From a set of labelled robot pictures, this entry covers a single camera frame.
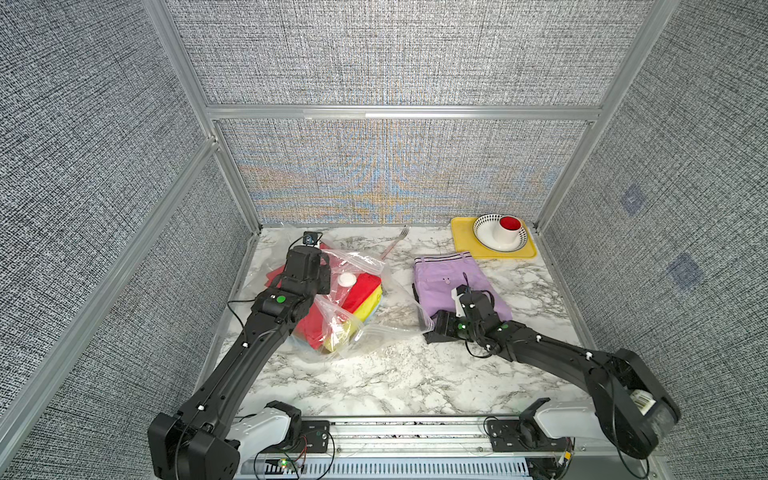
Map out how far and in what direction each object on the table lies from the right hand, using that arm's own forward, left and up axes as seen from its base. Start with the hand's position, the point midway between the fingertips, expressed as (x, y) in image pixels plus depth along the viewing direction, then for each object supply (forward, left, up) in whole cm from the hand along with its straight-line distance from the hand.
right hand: (436, 314), depth 87 cm
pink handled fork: (+39, +7, -8) cm, 40 cm away
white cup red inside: (+33, -29, +1) cm, 44 cm away
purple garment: (+14, -2, -1) cm, 15 cm away
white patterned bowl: (+39, -26, -8) cm, 47 cm away
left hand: (+6, +32, +17) cm, 36 cm away
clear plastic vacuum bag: (+5, +10, -8) cm, 14 cm away
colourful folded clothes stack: (-8, +28, +12) cm, 31 cm away
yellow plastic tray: (+37, -17, -10) cm, 42 cm away
